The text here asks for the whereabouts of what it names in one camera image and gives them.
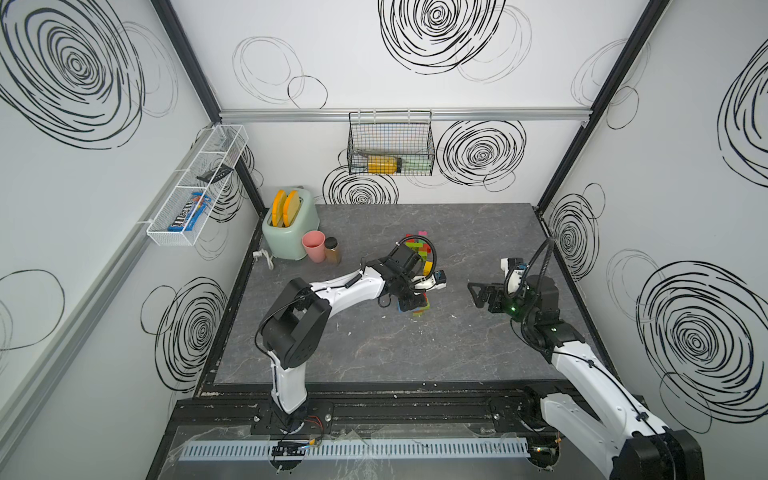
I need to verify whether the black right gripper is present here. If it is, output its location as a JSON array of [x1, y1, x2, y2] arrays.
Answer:
[[469, 279, 536, 327]]

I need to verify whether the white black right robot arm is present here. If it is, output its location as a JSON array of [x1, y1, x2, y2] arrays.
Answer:
[[467, 270, 705, 479]]

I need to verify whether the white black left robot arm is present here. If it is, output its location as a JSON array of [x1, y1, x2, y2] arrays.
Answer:
[[254, 235, 446, 422]]

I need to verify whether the brown spice jar black lid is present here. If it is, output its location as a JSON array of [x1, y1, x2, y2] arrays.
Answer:
[[324, 237, 342, 265]]

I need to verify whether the pink plastic cup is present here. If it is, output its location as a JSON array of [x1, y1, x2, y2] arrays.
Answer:
[[302, 230, 326, 263]]

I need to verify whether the light green box in basket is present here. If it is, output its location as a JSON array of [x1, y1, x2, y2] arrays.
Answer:
[[400, 154, 434, 176]]

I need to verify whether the yellow box in basket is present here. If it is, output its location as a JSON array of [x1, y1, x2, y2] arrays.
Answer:
[[367, 155, 401, 175]]

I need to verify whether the mint green toaster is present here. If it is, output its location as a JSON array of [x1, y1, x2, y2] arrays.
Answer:
[[262, 188, 320, 261]]

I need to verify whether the right toy bread slice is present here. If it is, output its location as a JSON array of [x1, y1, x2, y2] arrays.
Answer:
[[283, 190, 301, 227]]

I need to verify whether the toy bread slice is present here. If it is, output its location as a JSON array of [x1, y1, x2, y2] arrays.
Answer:
[[271, 190, 287, 227], [283, 190, 301, 227]]

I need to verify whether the left toy bread slice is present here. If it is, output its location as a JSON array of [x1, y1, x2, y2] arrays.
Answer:
[[271, 190, 287, 227]]

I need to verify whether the black remote on shelf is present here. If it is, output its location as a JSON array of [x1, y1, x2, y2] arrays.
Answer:
[[196, 164, 233, 184]]

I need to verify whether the blue snack packet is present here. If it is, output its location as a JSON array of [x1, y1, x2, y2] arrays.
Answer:
[[167, 192, 211, 232]]

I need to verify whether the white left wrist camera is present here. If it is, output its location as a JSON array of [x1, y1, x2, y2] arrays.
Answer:
[[427, 270, 447, 290]]

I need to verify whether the black wire wall basket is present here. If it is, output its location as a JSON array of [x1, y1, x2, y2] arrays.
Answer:
[[346, 110, 436, 175]]

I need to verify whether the white slotted cable duct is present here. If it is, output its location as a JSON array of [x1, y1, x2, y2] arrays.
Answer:
[[179, 438, 530, 461]]

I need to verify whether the white wire wall shelf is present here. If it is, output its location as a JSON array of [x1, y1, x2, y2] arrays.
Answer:
[[147, 124, 248, 247]]

